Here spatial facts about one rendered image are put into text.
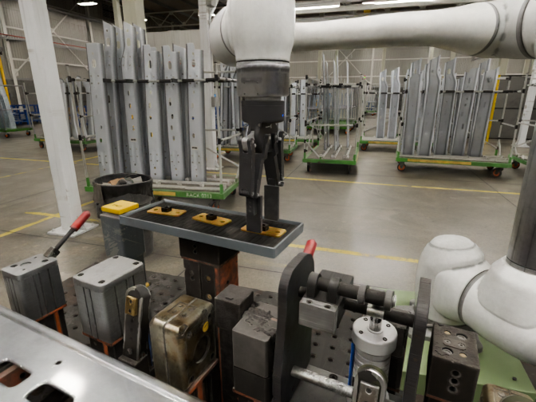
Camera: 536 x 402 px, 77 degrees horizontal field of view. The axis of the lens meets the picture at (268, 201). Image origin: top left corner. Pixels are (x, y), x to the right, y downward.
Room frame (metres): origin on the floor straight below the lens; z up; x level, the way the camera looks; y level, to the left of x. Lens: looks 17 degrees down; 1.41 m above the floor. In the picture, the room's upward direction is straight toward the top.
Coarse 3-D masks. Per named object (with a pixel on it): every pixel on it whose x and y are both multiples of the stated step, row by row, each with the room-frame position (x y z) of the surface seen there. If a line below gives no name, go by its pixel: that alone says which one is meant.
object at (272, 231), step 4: (264, 224) 0.61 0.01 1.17; (268, 224) 0.61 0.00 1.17; (244, 228) 0.61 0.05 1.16; (264, 228) 0.60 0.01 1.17; (268, 228) 0.61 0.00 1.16; (272, 228) 0.61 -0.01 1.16; (276, 228) 0.61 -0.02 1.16; (280, 228) 0.61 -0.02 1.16; (252, 232) 0.60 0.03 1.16; (264, 232) 0.59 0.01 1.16; (268, 232) 0.59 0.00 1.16; (272, 232) 0.59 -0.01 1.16; (276, 232) 0.60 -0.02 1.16; (280, 232) 0.59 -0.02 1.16; (284, 232) 0.60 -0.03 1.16; (272, 236) 0.58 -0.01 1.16; (276, 236) 0.58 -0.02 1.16; (280, 236) 0.58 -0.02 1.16
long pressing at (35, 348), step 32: (0, 320) 0.55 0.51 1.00; (32, 320) 0.55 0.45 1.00; (0, 352) 0.47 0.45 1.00; (32, 352) 0.47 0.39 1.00; (64, 352) 0.47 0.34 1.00; (96, 352) 0.46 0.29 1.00; (0, 384) 0.40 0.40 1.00; (32, 384) 0.40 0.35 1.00; (64, 384) 0.40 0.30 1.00; (96, 384) 0.40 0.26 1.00; (128, 384) 0.40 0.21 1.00; (160, 384) 0.40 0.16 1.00
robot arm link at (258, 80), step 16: (240, 64) 0.58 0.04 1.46; (256, 64) 0.57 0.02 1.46; (272, 64) 0.57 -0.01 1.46; (288, 64) 0.60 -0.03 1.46; (240, 80) 0.58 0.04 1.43; (256, 80) 0.57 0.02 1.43; (272, 80) 0.57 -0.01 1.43; (288, 80) 0.60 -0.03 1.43; (240, 96) 0.59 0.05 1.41; (256, 96) 0.57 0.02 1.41; (272, 96) 0.57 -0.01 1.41
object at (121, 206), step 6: (108, 204) 0.78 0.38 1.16; (114, 204) 0.77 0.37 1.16; (120, 204) 0.78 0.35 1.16; (126, 204) 0.78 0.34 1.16; (132, 204) 0.78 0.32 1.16; (138, 204) 0.79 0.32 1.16; (102, 210) 0.76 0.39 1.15; (108, 210) 0.75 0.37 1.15; (114, 210) 0.74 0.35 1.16; (120, 210) 0.74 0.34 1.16; (126, 210) 0.75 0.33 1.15
